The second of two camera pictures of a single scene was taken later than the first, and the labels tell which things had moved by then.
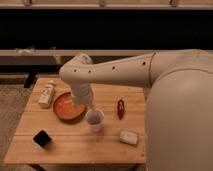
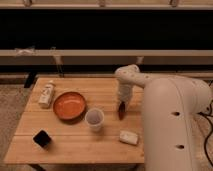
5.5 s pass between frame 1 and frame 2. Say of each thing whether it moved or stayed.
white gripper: moved
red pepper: stayed
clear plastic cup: stayed
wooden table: stayed
